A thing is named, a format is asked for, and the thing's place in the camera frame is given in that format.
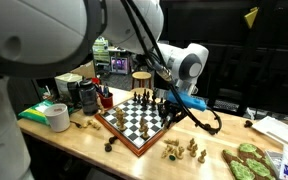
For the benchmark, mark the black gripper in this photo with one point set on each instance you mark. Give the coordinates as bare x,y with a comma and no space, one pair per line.
174,110

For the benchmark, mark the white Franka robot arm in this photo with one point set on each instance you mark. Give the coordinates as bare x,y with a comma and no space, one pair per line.
34,30

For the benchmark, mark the beige chess piece green felt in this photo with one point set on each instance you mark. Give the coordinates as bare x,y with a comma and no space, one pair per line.
173,157

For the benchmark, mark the red framed chess board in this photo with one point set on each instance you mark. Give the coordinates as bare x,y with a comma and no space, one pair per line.
134,133

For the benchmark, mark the low round wooden stool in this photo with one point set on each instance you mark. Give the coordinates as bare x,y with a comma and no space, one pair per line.
139,91

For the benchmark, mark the black keyboard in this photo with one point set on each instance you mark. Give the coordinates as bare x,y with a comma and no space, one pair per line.
227,105

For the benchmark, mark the red pen cup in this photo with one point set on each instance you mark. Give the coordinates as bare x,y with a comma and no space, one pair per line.
106,100

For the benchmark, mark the blue pen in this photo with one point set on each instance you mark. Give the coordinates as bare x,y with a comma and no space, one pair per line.
106,90

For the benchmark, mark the purple lit 3D printer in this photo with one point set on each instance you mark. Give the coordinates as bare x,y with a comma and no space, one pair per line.
120,65

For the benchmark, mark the black pen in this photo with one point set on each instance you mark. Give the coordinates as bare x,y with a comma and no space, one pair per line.
99,90

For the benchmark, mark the brown green patterned mat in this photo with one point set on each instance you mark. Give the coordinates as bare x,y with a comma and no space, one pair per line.
239,168
257,161

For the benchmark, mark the black tripod stand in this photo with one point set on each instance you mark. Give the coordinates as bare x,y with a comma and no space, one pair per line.
247,66

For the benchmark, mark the stacked green white boxes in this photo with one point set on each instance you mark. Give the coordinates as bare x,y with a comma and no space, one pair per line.
100,50

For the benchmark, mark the brown cardboard box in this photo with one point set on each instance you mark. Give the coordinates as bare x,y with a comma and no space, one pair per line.
84,70

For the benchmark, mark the black coffee grinder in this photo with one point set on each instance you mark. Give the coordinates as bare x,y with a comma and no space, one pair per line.
73,93

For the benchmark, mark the white flat tray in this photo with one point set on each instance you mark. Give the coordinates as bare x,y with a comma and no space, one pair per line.
277,131

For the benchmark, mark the white Chemex filter box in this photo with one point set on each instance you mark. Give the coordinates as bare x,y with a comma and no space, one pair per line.
65,81

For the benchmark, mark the white paper cup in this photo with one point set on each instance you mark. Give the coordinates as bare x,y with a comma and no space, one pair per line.
58,117

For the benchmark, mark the yellow triangular sign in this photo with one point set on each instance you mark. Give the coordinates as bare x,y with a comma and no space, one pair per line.
251,16

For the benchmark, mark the green plastic package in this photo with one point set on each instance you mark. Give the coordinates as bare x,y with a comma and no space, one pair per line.
37,112

